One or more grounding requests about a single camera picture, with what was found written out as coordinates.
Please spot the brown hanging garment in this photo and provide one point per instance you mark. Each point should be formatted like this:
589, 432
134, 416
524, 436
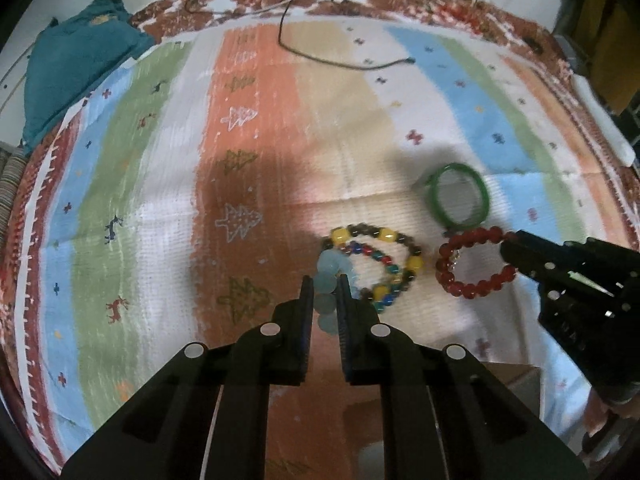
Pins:
600, 35

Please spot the teal pillow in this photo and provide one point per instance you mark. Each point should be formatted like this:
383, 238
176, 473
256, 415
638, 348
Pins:
75, 55

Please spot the striped printed blanket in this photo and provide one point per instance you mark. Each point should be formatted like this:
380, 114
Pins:
165, 170

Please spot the white rolled cloth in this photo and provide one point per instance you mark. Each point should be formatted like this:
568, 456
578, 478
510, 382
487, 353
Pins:
607, 125

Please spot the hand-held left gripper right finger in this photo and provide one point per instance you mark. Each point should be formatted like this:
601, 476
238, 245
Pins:
344, 310

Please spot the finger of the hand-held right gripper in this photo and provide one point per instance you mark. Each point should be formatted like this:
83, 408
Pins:
570, 310
530, 252

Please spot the green jade bangle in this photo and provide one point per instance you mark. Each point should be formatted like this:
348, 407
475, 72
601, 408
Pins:
484, 195

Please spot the small black round object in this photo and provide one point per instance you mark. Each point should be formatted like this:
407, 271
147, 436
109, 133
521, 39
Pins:
534, 46

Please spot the person's right hand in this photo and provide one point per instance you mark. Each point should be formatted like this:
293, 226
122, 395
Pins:
596, 412

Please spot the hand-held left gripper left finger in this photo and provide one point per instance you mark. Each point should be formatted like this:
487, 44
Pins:
303, 310

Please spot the striped brown cushion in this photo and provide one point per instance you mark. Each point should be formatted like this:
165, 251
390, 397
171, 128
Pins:
10, 185

